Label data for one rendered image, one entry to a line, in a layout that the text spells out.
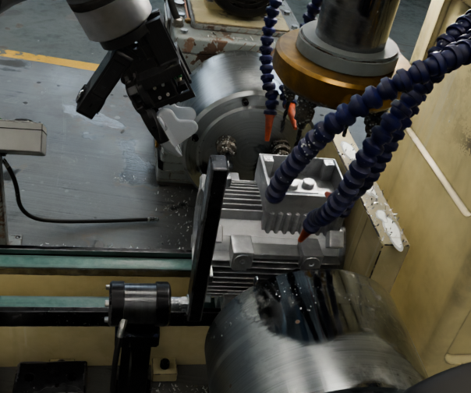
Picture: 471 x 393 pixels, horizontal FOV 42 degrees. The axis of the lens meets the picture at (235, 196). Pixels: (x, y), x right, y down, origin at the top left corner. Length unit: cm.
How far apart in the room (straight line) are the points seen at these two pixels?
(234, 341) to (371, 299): 16
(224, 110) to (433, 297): 46
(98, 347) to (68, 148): 64
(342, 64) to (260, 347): 34
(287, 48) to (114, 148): 81
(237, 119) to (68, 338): 45
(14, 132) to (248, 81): 40
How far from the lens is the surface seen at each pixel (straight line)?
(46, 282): 105
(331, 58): 75
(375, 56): 77
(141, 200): 136
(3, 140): 106
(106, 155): 149
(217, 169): 68
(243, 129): 108
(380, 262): 83
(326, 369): 62
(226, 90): 107
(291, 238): 89
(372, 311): 70
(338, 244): 89
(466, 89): 91
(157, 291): 81
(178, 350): 102
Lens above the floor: 163
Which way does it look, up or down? 36 degrees down
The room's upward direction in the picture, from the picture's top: 11 degrees clockwise
